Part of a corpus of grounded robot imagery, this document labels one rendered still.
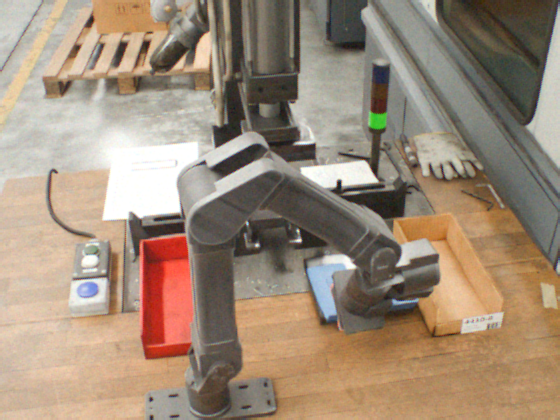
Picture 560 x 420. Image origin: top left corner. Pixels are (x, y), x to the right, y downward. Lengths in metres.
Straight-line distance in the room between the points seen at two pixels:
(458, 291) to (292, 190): 0.55
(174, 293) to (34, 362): 0.28
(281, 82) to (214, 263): 0.41
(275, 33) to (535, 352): 0.68
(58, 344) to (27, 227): 0.37
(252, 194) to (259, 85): 0.40
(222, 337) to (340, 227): 0.22
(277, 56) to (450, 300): 0.53
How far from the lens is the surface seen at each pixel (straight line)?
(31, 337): 1.25
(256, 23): 1.10
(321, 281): 1.23
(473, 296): 1.26
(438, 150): 1.64
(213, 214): 0.77
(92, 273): 1.29
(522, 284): 1.32
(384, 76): 1.38
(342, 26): 4.42
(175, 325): 1.19
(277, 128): 1.16
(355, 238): 0.87
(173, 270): 1.30
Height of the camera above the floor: 1.75
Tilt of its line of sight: 36 degrees down
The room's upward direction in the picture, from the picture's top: 1 degrees counter-clockwise
